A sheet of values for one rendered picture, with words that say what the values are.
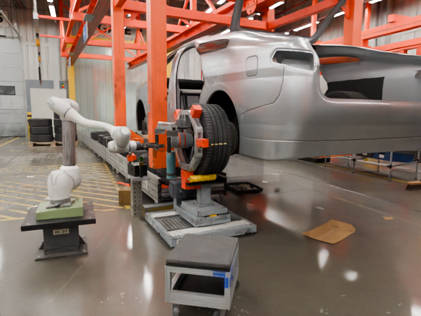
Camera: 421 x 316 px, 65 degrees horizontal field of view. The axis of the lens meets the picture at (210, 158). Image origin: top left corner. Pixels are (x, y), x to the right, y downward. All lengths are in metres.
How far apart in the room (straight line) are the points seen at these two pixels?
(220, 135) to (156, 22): 1.35
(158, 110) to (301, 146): 1.57
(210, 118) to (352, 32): 2.78
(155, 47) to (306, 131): 1.76
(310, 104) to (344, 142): 0.46
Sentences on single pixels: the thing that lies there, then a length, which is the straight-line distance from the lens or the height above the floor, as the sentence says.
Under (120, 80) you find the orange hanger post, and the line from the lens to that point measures 5.33.
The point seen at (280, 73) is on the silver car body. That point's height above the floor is 1.38.
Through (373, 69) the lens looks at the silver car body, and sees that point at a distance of 4.17.
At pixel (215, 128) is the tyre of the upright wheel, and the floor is 0.97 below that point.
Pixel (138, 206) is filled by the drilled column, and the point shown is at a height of 0.10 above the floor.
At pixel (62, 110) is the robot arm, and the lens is 2.79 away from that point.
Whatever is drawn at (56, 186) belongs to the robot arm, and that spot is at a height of 0.53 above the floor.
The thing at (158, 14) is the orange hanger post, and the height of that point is 2.04.
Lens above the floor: 1.11
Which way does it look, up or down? 8 degrees down
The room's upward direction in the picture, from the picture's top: 1 degrees clockwise
